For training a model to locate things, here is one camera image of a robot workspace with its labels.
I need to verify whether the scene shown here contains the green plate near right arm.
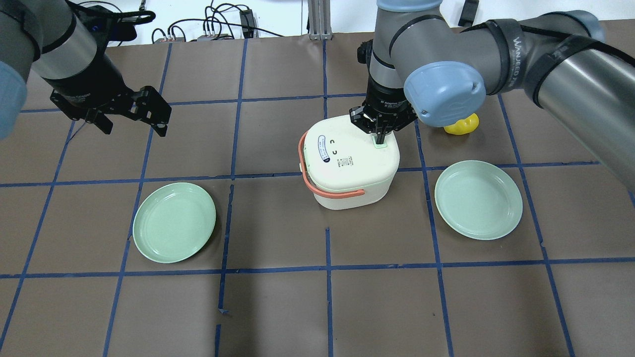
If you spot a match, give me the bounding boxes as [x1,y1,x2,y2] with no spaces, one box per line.
[435,160,523,241]

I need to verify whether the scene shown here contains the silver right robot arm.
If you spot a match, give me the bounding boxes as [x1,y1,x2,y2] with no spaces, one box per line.
[350,0,635,191]

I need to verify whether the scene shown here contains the black power adapter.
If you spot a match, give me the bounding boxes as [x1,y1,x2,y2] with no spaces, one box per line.
[240,9,256,39]

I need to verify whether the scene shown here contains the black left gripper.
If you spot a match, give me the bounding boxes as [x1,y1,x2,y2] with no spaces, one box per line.
[50,85,172,137]

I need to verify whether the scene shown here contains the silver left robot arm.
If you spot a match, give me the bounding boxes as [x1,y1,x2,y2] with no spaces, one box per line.
[0,0,172,138]

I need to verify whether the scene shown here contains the aluminium frame post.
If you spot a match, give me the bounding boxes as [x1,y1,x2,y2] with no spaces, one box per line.
[308,0,333,41]

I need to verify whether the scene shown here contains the green plate near left arm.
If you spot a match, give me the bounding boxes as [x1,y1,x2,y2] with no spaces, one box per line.
[132,182,216,264]

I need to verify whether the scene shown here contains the yellow toy potato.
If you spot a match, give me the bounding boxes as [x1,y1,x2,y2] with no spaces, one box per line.
[443,113,480,136]

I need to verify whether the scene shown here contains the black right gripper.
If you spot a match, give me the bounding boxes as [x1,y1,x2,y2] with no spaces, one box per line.
[349,82,418,145]

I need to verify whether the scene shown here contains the white rice cooker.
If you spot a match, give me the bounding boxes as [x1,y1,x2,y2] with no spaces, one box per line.
[298,115,400,210]

